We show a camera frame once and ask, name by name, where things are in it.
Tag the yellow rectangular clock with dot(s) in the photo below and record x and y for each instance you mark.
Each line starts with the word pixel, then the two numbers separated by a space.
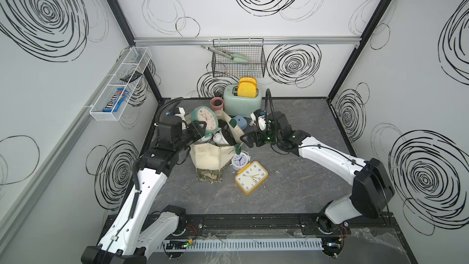
pixel 250 177

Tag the white wire shelf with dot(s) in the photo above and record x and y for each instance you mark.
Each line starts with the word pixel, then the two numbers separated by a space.
pixel 134 58

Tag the yellow toast slice front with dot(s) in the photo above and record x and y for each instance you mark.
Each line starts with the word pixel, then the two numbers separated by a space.
pixel 247 88

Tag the light blue clock back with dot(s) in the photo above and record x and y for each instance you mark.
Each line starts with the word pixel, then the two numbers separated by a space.
pixel 239 121

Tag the pink cup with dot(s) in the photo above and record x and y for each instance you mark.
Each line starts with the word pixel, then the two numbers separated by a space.
pixel 217 103

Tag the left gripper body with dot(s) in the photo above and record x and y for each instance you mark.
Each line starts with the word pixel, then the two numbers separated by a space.
pixel 192 134

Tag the mint green tongs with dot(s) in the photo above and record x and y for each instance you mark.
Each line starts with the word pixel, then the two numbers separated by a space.
pixel 235 57

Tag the black wire basket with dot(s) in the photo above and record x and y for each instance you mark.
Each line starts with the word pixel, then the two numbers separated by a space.
pixel 251 47

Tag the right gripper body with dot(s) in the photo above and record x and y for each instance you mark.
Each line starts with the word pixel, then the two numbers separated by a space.
pixel 267 137

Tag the white twin bell clock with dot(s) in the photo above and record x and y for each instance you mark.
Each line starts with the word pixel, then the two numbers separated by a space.
pixel 219 139

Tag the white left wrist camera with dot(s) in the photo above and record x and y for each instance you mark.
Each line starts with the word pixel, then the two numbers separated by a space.
pixel 180 112

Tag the green round pastel clock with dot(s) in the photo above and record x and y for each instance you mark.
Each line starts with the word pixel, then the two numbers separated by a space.
pixel 207 115

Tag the blue candy packet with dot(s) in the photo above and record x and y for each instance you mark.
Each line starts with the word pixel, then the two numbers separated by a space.
pixel 116 100

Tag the cream canvas tote bag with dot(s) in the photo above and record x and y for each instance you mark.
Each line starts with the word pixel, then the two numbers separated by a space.
pixel 209 159

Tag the yellow toast slice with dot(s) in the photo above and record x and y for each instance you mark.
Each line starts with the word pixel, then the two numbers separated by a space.
pixel 247 88
pixel 248 79

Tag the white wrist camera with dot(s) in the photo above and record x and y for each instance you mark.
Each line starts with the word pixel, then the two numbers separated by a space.
pixel 180 112
pixel 260 120

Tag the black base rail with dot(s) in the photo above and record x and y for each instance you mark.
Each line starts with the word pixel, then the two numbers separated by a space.
pixel 305 223

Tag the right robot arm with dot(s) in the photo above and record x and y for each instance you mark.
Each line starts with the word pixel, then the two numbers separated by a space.
pixel 372 189

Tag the silver twin bell clock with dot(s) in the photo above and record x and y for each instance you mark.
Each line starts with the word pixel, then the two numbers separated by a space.
pixel 205 139

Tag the grey slotted cable duct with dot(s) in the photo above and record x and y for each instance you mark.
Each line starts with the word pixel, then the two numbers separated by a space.
pixel 246 245

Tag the black twin bell clock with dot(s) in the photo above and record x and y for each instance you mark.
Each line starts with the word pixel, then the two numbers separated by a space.
pixel 228 137

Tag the yellow toast slice back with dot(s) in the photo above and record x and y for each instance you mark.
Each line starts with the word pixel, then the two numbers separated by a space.
pixel 248 79

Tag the mint green toaster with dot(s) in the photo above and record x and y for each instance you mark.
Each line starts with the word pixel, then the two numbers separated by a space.
pixel 235 105

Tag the black remote control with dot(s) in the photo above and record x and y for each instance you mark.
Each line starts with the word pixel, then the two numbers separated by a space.
pixel 131 77

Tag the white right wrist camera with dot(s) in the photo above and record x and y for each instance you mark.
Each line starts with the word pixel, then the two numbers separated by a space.
pixel 260 120

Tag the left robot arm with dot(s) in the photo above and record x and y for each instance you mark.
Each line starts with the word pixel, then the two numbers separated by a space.
pixel 127 241

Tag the white purple face clock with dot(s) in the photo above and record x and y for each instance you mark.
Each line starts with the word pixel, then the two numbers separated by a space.
pixel 239 161

